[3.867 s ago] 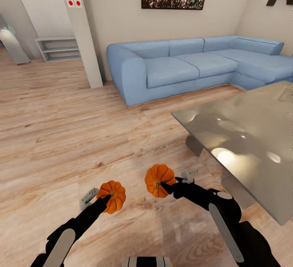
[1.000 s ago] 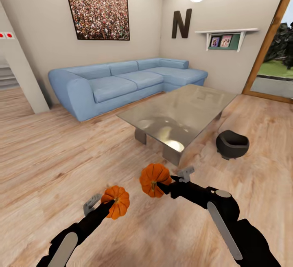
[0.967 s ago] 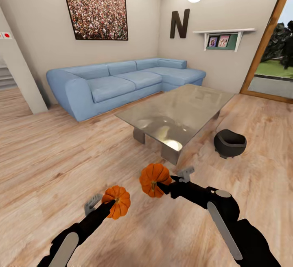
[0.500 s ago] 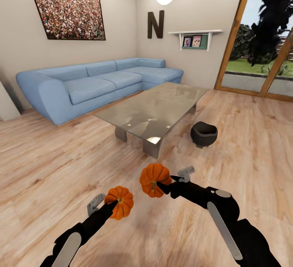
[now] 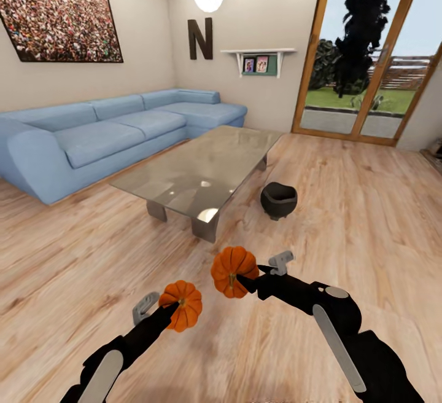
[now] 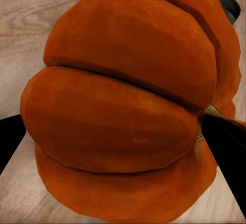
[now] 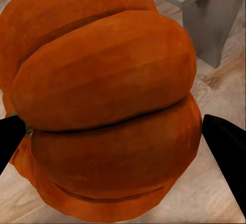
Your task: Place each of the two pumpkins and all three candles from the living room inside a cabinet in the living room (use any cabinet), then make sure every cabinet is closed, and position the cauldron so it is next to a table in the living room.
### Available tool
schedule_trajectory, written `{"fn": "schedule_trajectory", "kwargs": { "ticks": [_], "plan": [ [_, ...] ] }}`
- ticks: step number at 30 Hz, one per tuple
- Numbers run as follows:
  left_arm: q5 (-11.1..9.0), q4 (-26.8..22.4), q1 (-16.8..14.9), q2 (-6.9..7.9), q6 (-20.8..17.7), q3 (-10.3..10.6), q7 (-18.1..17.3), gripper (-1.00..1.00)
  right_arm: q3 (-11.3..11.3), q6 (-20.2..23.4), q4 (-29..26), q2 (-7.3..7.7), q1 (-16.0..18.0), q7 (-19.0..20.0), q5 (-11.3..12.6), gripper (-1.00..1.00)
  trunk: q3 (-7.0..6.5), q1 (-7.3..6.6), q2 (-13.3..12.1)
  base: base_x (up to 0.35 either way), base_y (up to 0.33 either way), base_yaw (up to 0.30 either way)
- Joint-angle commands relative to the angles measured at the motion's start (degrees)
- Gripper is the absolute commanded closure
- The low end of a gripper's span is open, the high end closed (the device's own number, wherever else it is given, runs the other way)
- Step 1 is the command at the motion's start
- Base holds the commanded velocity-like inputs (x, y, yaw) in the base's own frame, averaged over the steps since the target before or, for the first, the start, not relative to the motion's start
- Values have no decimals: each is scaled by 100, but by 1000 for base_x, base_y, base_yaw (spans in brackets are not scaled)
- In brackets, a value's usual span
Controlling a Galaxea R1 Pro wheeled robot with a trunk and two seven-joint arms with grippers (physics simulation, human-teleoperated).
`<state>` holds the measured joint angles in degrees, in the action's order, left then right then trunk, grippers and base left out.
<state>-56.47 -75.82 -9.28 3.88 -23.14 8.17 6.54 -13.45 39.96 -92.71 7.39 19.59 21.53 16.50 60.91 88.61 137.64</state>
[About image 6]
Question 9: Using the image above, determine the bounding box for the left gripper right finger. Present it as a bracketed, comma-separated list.
[201, 114, 246, 219]

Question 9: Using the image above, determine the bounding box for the pumpkin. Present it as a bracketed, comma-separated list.
[19, 0, 246, 224]

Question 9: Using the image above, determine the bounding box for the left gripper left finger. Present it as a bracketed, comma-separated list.
[0, 114, 26, 174]

